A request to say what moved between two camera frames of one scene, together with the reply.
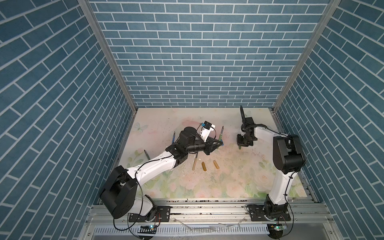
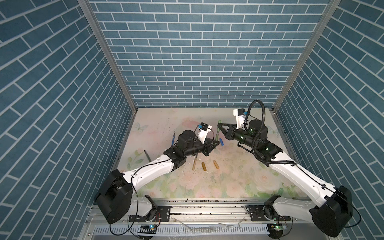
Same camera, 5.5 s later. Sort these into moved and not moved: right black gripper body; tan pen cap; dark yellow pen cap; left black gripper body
Moved: right black gripper body
Not moved: left black gripper body; tan pen cap; dark yellow pen cap
